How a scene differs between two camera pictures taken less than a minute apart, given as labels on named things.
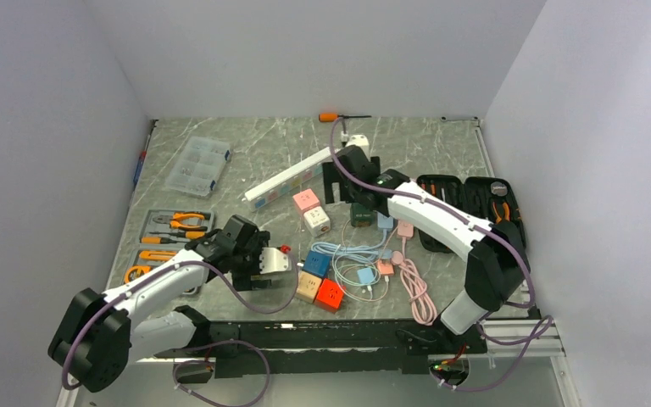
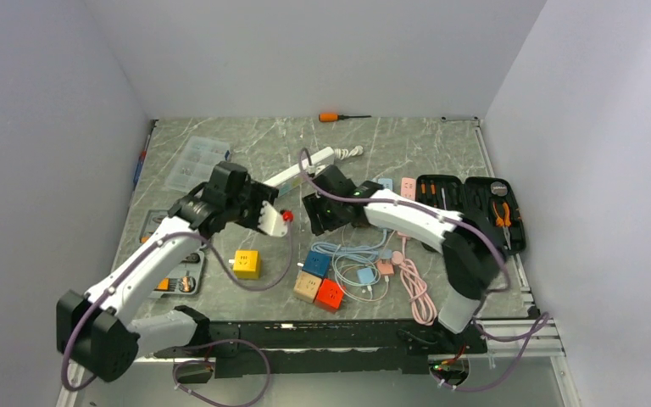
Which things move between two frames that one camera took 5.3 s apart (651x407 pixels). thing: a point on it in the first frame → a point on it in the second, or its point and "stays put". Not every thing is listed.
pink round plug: [397, 257] stays put
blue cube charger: [317, 264] stays put
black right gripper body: [331, 175] → [324, 213]
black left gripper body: [247, 263] → [246, 209]
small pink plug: [385, 268] stays put
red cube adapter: [330, 295] stays put
